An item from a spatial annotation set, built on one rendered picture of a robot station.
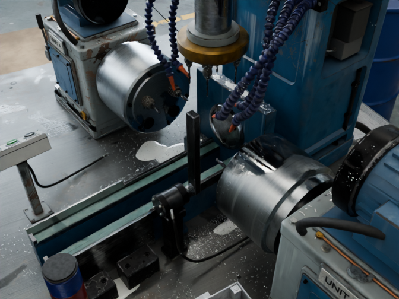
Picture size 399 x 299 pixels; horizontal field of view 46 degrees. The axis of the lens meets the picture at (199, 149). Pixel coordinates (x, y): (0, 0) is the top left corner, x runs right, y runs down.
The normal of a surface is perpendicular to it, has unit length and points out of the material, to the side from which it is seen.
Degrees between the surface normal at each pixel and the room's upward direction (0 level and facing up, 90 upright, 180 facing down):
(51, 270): 0
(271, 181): 28
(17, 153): 65
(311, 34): 90
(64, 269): 0
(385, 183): 49
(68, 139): 0
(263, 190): 43
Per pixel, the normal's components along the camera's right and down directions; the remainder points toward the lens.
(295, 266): -0.79, 0.40
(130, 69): -0.38, -0.47
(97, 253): 0.62, 0.52
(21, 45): 0.00, -0.75
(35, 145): 0.56, 0.15
